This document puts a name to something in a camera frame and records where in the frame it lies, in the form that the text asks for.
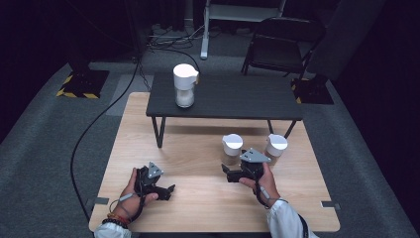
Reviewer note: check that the person's left hand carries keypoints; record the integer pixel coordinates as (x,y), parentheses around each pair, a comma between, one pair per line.
(130,201)

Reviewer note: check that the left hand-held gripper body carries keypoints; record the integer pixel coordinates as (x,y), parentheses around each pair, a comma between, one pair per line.
(148,183)

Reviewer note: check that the white-legged desk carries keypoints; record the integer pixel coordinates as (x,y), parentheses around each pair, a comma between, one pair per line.
(205,36)

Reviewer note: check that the grey tape tab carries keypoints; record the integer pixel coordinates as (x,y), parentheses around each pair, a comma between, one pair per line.
(101,200)
(330,205)

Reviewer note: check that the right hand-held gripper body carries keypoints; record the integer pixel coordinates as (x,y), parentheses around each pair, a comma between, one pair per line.
(254,157)

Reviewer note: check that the grey upright panel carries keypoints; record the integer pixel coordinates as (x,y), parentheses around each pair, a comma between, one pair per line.
(343,36)

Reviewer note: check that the black folding chair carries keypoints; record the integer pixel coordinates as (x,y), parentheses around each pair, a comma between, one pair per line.
(280,43)

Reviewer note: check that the person's right hand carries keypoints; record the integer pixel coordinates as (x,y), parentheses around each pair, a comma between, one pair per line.
(269,186)

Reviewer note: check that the black raised shelf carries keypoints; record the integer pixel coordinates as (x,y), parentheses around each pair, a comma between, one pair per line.
(224,95)

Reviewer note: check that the black base with yellow stripes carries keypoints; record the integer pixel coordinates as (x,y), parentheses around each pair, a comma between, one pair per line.
(313,91)
(84,82)

